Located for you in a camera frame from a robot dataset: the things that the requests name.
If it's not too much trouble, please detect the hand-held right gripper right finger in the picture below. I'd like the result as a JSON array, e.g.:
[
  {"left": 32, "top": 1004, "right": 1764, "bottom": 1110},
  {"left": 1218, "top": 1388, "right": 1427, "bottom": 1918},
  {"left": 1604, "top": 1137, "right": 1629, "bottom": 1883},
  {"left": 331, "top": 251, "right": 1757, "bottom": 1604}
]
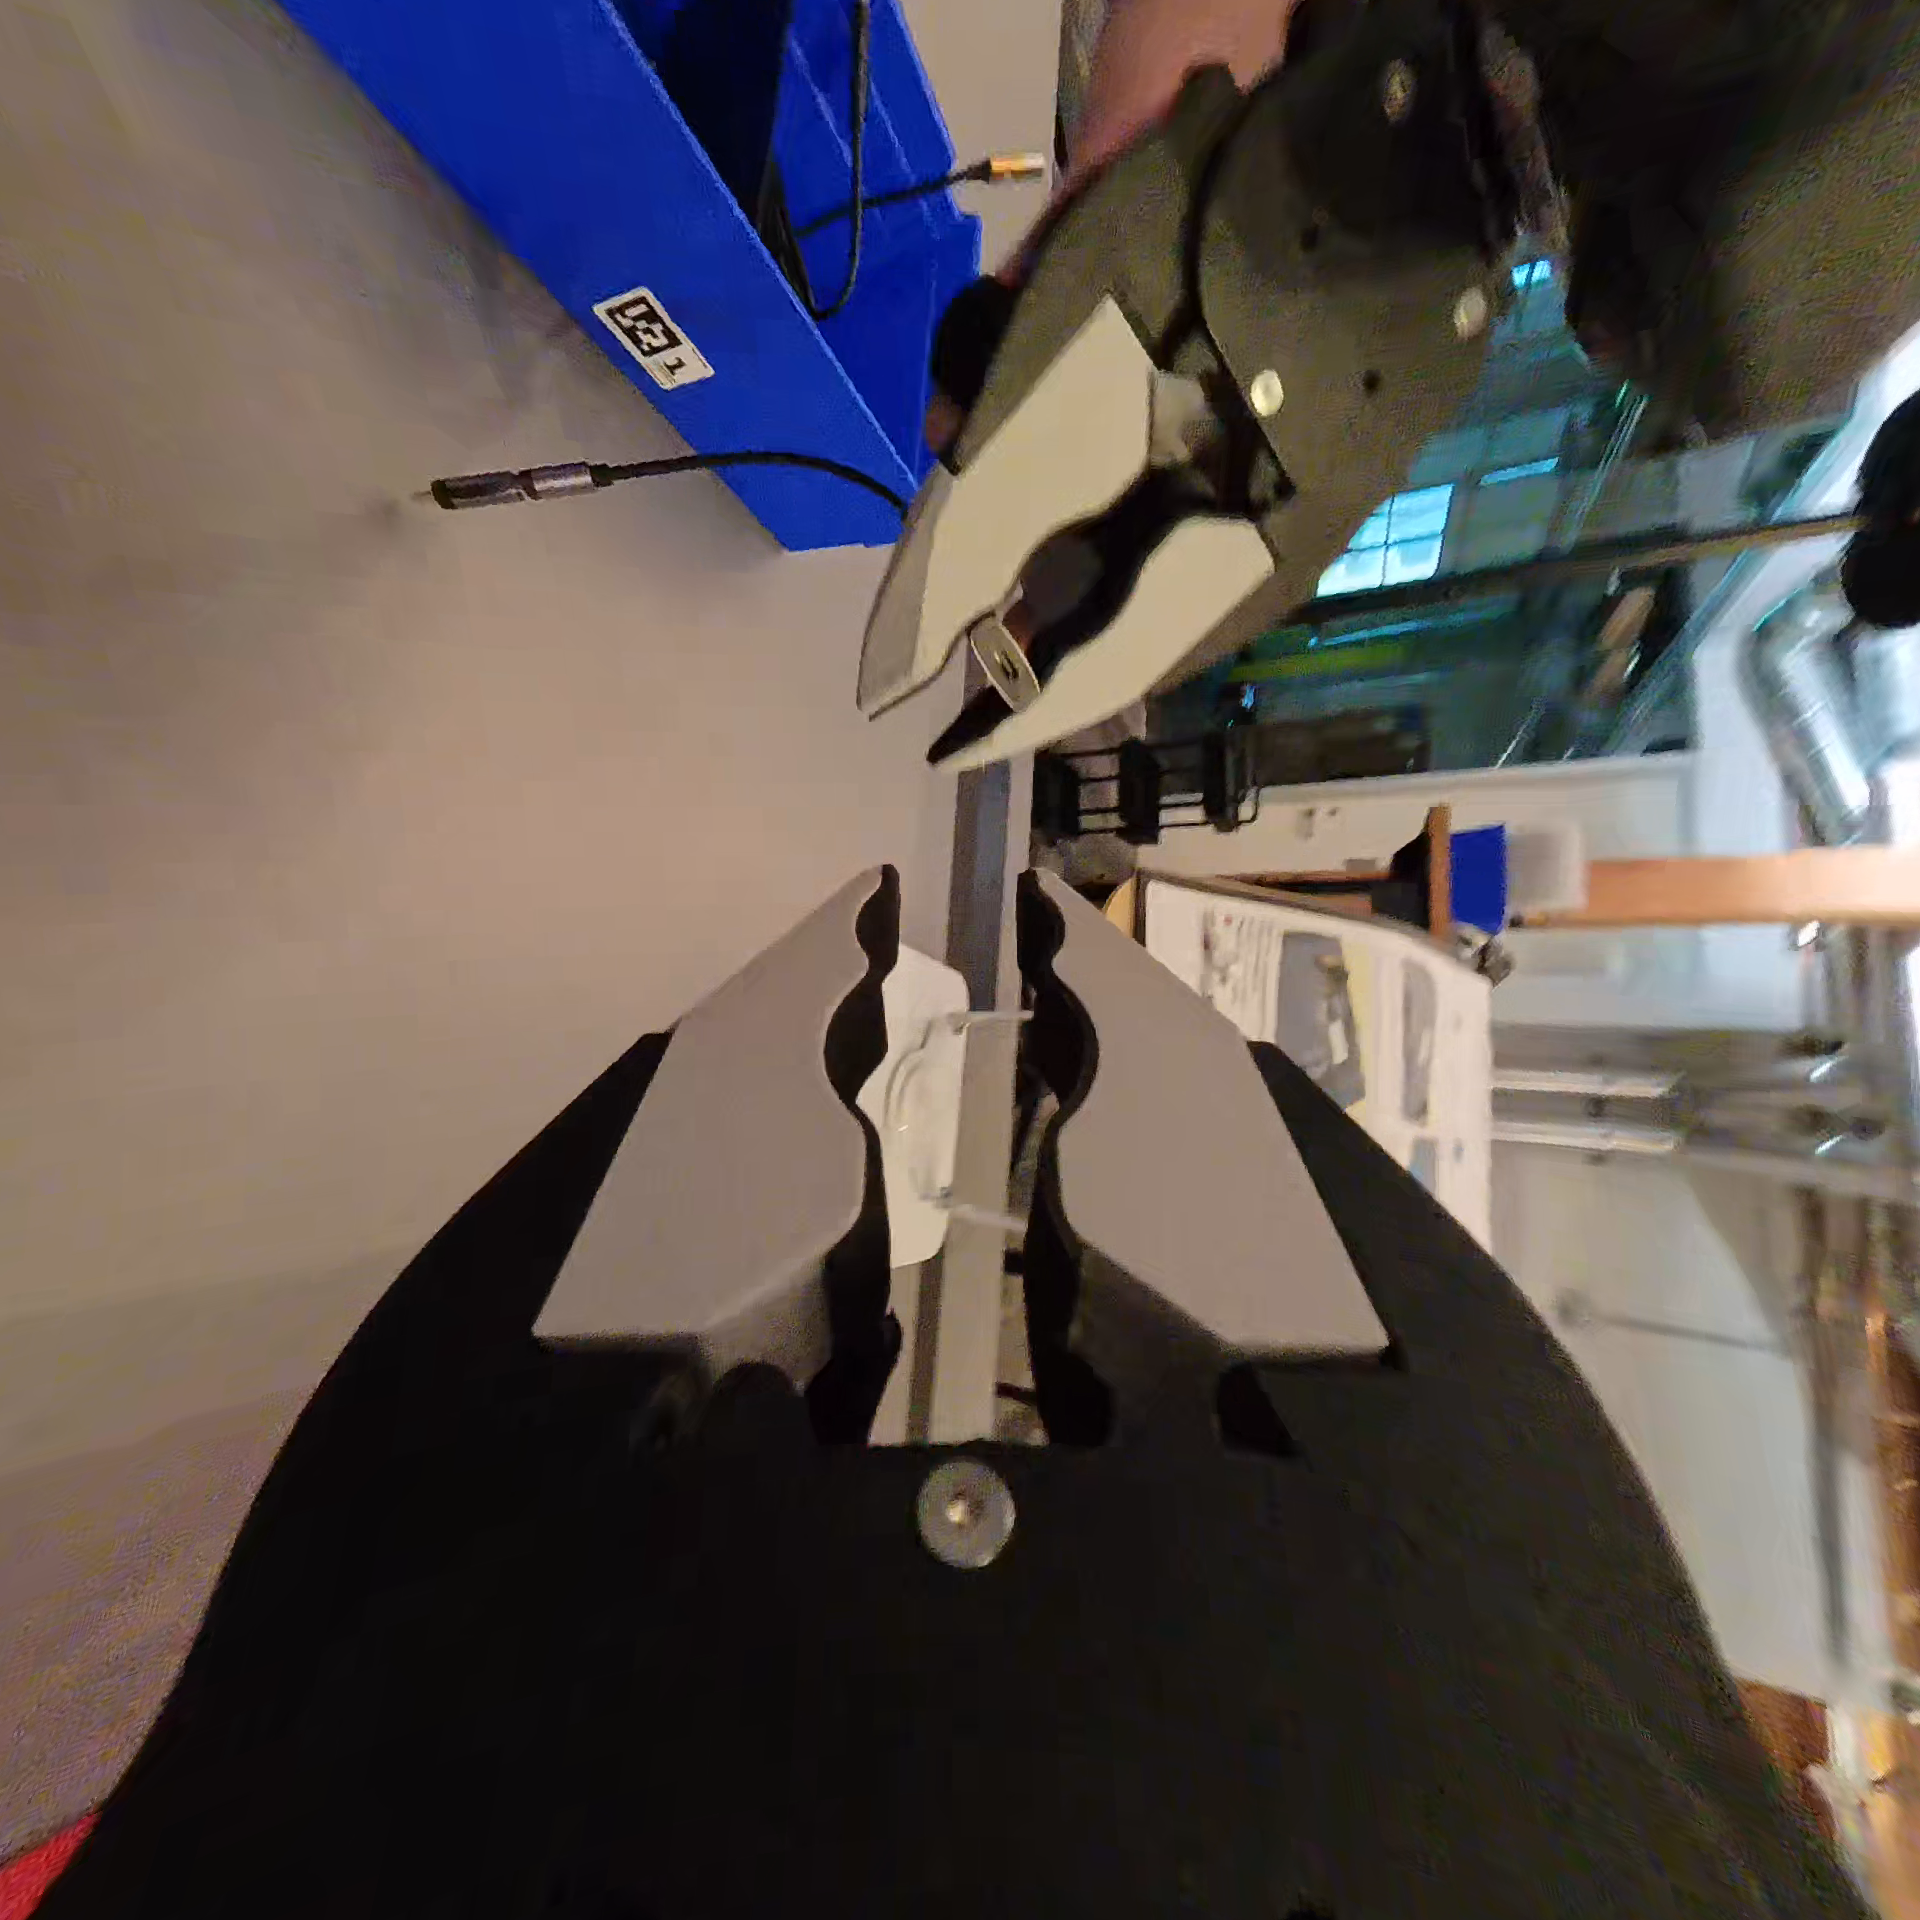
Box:
[{"left": 1021, "top": 864, "right": 1397, "bottom": 1433}]

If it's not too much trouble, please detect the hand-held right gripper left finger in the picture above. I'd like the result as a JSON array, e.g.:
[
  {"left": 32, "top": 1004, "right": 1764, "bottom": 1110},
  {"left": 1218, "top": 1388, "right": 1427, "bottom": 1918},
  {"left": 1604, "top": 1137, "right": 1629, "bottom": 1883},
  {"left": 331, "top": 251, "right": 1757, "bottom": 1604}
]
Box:
[{"left": 528, "top": 864, "right": 912, "bottom": 1423}]

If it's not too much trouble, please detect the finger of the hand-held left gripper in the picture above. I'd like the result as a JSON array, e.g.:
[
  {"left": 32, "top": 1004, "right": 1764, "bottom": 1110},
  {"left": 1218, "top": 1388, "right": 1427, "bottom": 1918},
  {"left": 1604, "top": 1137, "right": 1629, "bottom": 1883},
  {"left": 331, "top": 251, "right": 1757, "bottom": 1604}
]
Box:
[
  {"left": 856, "top": 287, "right": 1172, "bottom": 723},
  {"left": 930, "top": 512, "right": 1288, "bottom": 768}
]

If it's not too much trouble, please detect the silver USB hub white tag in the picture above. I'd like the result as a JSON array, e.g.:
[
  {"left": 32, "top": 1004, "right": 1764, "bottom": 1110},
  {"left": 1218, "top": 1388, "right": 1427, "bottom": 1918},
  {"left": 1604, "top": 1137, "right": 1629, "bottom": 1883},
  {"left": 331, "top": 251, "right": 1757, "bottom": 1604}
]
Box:
[{"left": 871, "top": 766, "right": 1043, "bottom": 1449}]

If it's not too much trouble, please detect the blue plastic bin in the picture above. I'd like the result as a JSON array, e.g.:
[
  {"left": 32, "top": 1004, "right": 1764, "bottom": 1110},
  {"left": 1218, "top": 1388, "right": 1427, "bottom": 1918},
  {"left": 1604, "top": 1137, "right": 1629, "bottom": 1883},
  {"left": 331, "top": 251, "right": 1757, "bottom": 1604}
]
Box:
[{"left": 277, "top": 0, "right": 999, "bottom": 559}]

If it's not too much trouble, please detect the red plastic bin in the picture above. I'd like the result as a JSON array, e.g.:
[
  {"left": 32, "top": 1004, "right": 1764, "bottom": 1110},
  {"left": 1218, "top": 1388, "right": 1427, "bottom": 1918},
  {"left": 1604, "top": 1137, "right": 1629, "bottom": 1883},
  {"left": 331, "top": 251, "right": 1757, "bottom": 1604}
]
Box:
[{"left": 0, "top": 1795, "right": 129, "bottom": 1920}]

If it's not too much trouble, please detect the person's left hand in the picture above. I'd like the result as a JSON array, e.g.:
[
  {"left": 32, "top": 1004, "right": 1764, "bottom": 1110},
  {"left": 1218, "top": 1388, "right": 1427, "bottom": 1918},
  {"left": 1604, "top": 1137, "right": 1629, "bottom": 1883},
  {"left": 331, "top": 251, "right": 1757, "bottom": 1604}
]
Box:
[{"left": 1061, "top": 0, "right": 1301, "bottom": 174}]

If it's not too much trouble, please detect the black utility cart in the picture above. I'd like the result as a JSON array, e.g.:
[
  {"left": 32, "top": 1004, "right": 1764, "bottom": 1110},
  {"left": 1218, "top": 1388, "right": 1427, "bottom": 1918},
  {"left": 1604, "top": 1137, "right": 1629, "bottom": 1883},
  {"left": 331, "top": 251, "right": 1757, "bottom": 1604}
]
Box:
[{"left": 1035, "top": 698, "right": 1263, "bottom": 857}]

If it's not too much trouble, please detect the printed instruction sheet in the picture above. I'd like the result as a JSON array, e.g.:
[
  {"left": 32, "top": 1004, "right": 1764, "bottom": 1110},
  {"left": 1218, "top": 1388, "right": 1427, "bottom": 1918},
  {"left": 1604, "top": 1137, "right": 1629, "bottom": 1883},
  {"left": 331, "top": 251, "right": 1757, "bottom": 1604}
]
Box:
[{"left": 1141, "top": 871, "right": 1497, "bottom": 1263}]

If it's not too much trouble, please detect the black cable gold plug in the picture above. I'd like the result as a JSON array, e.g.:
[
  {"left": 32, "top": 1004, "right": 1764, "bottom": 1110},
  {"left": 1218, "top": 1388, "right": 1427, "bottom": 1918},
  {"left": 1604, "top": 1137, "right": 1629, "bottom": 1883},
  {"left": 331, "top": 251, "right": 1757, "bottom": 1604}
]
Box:
[{"left": 753, "top": 0, "right": 1059, "bottom": 303}]

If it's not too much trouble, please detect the black metal post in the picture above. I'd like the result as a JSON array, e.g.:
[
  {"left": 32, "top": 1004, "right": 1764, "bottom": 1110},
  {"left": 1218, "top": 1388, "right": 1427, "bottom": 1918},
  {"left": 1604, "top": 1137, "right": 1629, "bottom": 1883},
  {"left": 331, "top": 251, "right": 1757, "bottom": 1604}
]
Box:
[{"left": 1291, "top": 505, "right": 1920, "bottom": 592}]

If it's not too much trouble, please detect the black cable grey plug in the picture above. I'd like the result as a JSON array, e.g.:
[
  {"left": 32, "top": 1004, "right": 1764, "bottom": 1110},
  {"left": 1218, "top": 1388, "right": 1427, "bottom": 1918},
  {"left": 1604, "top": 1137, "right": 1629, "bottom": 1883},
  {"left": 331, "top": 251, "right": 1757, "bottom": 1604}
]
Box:
[{"left": 431, "top": 451, "right": 907, "bottom": 519}]

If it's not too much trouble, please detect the wooden post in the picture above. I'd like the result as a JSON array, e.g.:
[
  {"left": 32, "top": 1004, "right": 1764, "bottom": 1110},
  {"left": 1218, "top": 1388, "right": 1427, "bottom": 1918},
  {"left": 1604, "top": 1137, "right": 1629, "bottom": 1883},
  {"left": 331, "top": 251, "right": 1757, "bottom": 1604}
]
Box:
[{"left": 1411, "top": 850, "right": 1920, "bottom": 926}]

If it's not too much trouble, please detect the silver ventilation duct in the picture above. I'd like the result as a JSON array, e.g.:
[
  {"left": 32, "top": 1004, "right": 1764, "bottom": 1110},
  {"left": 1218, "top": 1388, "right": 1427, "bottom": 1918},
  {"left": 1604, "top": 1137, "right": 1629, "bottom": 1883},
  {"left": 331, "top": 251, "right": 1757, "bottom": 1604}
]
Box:
[{"left": 1756, "top": 572, "right": 1920, "bottom": 992}]

